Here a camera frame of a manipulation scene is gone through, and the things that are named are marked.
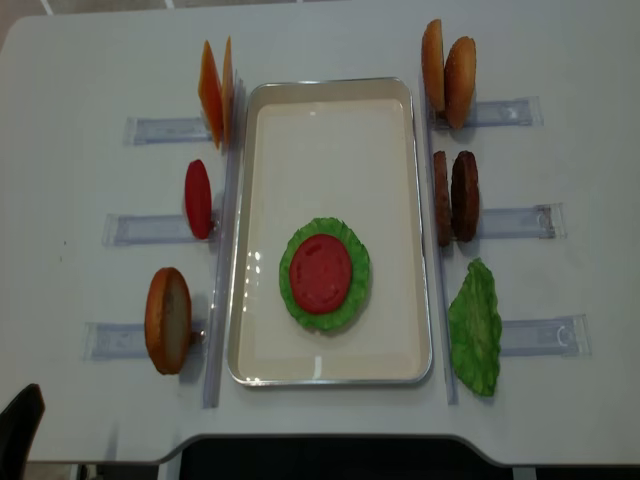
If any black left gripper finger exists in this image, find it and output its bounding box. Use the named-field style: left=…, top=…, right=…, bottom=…
left=0, top=383, right=45, bottom=480

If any brown meat patty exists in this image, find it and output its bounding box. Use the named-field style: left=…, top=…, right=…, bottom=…
left=433, top=151, right=451, bottom=247

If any clear holder for tomato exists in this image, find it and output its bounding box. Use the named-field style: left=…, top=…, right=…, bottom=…
left=102, top=214, right=218, bottom=247

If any upright red tomato slice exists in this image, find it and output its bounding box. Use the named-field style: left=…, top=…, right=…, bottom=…
left=184, top=159, right=213, bottom=240

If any clear holder for cheese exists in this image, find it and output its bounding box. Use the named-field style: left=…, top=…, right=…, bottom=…
left=123, top=117, right=212, bottom=146

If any red tomato slice on tray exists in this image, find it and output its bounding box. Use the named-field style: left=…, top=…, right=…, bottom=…
left=289, top=234, right=352, bottom=315

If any green lettuce leaf on tray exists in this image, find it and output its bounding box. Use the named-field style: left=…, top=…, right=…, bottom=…
left=278, top=217, right=371, bottom=333

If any left orange cheese slice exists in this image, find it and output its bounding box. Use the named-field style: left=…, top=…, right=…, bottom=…
left=198, top=41, right=223, bottom=149

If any orange cheese slice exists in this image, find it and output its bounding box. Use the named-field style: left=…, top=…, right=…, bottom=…
left=198, top=41, right=223, bottom=149
left=221, top=37, right=234, bottom=148

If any right orange cheese slice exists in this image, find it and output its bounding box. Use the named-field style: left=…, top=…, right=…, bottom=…
left=221, top=37, right=234, bottom=148

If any upright green lettuce leaf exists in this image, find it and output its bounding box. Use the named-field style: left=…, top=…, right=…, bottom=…
left=448, top=258, right=502, bottom=397

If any right dark meat patty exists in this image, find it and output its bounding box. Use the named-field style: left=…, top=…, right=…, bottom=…
left=451, top=151, right=480, bottom=242

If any clear holder for lettuce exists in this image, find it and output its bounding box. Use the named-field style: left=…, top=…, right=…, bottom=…
left=500, top=315, right=591, bottom=357

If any clear holder for patties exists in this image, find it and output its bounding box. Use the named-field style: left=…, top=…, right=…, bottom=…
left=474, top=203, right=566, bottom=239

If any clear holder for left bun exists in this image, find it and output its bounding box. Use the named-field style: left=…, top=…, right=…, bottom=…
left=82, top=321, right=208, bottom=362

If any upright bun slice left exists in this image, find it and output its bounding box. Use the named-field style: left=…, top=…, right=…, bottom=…
left=144, top=267, right=192, bottom=375

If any dark table base panel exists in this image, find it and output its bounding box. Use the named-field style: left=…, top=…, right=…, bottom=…
left=179, top=438, right=513, bottom=479

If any silver metal baking tray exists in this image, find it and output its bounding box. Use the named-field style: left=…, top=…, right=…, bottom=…
left=226, top=78, right=432, bottom=387

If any far upright bun half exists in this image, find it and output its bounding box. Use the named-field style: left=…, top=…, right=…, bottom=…
left=421, top=19, right=445, bottom=113

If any upright bun half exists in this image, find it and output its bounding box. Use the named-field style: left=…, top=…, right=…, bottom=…
left=444, top=36, right=476, bottom=129
left=421, top=19, right=445, bottom=113

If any near upright bun half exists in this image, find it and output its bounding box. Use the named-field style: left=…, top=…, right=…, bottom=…
left=444, top=36, right=476, bottom=129

